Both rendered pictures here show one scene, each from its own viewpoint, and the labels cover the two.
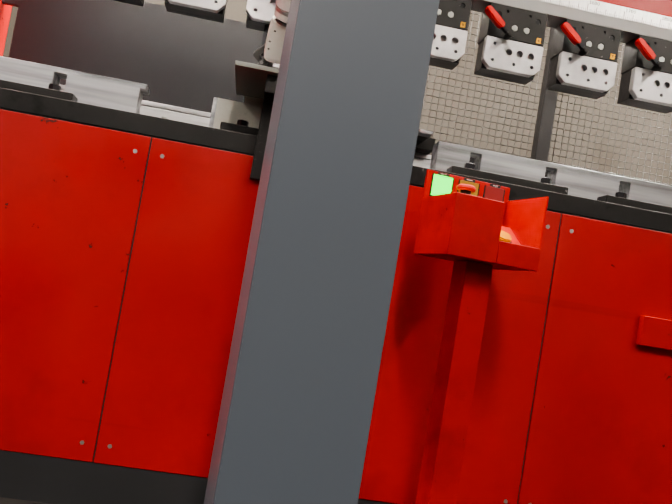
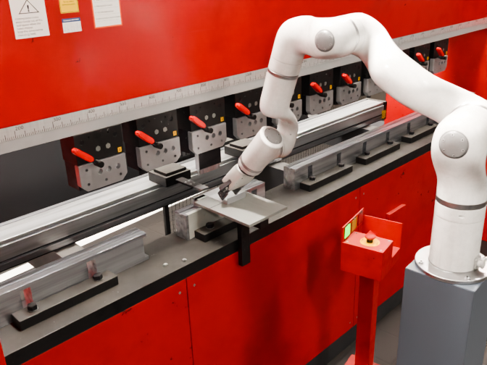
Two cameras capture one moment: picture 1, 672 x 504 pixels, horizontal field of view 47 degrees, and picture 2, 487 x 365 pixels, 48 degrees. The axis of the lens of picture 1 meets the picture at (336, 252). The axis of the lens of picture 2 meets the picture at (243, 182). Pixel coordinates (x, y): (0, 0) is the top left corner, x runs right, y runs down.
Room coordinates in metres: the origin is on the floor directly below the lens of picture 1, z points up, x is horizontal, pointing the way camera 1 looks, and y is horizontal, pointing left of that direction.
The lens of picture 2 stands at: (0.40, 1.21, 1.76)
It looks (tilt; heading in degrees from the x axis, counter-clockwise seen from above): 22 degrees down; 322
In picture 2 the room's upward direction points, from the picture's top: 2 degrees counter-clockwise
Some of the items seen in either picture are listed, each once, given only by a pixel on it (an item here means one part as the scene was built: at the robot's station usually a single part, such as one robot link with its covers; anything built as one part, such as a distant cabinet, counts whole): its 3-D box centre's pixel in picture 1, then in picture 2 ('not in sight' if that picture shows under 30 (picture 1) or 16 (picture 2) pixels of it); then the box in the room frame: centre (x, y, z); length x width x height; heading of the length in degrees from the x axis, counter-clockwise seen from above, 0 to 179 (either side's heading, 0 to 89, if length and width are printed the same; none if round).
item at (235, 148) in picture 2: (415, 137); (255, 150); (2.09, -0.16, 1.01); 0.26 x 0.12 x 0.05; 7
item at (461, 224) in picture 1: (480, 218); (371, 242); (1.55, -0.28, 0.75); 0.20 x 0.16 x 0.18; 108
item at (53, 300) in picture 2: (8, 89); (67, 298); (1.75, 0.81, 0.89); 0.30 x 0.05 x 0.03; 97
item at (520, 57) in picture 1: (510, 44); (313, 90); (1.94, -0.35, 1.26); 0.15 x 0.09 x 0.17; 97
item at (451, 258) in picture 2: not in sight; (456, 233); (1.05, 0.02, 1.09); 0.19 x 0.19 x 0.18
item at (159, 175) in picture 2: not in sight; (182, 178); (2.04, 0.23, 1.01); 0.26 x 0.12 x 0.05; 7
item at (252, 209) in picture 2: (274, 86); (240, 205); (1.73, 0.20, 1.00); 0.26 x 0.18 x 0.01; 7
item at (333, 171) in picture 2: (506, 183); (327, 177); (1.89, -0.39, 0.89); 0.30 x 0.05 x 0.03; 97
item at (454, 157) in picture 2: not in sight; (462, 158); (1.04, 0.06, 1.30); 0.19 x 0.12 x 0.24; 105
